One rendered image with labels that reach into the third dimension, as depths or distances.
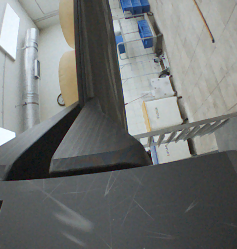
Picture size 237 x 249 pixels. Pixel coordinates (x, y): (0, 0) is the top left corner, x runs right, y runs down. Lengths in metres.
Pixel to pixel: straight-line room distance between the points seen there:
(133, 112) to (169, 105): 0.94
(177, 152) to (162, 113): 0.72
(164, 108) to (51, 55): 3.23
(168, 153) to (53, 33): 4.32
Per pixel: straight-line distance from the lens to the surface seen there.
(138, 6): 4.86
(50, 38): 5.82
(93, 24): 0.17
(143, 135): 1.47
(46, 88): 5.05
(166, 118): 3.60
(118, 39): 4.27
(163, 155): 3.48
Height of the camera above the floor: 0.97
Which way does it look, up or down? 4 degrees up
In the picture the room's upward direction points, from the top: 102 degrees counter-clockwise
